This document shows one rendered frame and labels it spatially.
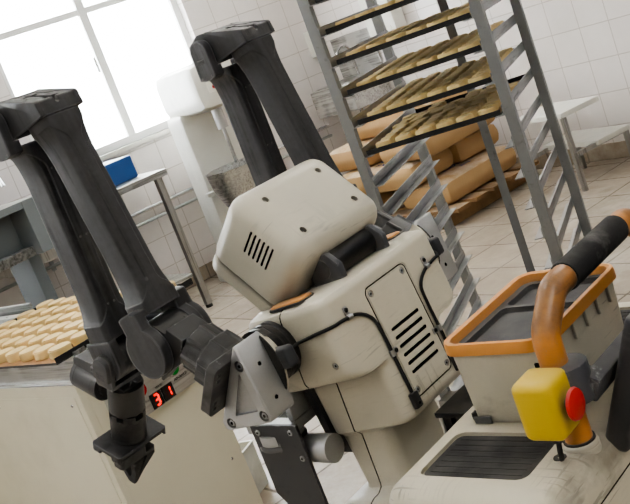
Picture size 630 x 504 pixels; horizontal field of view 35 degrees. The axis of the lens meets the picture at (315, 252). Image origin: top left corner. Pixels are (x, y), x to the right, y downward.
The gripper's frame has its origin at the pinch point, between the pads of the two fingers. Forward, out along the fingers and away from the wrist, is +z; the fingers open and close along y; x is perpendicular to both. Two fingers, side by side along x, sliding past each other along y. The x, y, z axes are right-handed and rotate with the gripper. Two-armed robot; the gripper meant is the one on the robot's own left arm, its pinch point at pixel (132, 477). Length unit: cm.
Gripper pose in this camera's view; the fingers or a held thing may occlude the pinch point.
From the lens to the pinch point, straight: 168.2
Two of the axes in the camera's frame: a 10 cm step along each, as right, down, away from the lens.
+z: -0.3, 8.7, 5.0
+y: -6.1, 3.8, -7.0
